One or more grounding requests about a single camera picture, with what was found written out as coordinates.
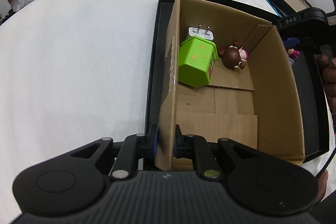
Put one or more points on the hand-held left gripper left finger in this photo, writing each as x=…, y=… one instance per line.
x=156, y=141

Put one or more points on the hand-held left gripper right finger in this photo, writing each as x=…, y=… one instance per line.
x=178, y=146

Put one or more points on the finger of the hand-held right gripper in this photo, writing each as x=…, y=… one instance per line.
x=292, y=43

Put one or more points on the brown cardboard box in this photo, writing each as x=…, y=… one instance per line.
x=275, y=98

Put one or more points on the brown-haired doll figure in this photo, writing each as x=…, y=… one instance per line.
x=232, y=57

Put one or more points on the black tray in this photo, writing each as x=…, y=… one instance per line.
x=315, y=113

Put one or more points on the green hexagonal box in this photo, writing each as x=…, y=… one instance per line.
x=195, y=61

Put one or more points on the white charger plug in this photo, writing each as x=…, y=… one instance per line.
x=202, y=33

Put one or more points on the person's right hand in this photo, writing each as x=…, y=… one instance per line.
x=330, y=74

